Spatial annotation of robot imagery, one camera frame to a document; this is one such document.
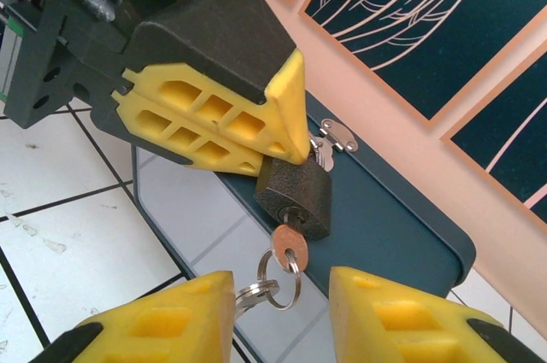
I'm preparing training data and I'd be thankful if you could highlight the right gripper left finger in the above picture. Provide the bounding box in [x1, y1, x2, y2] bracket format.
[46, 270, 237, 363]

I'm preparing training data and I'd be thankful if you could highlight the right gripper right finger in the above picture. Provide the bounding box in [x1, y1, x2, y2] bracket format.
[327, 266, 546, 363]

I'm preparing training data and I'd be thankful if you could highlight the silver key ring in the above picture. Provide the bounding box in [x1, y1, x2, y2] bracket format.
[255, 249, 303, 312]

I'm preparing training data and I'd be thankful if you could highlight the teal painted tin box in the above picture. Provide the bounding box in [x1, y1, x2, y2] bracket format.
[131, 91, 478, 363]

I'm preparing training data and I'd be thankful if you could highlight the black padlock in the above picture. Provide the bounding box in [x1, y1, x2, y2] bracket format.
[253, 156, 334, 243]

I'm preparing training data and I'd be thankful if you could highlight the copper head key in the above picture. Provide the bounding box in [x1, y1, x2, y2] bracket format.
[271, 205, 309, 273]

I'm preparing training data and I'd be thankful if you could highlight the silver box hasp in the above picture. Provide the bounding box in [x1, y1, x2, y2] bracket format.
[307, 117, 360, 173]

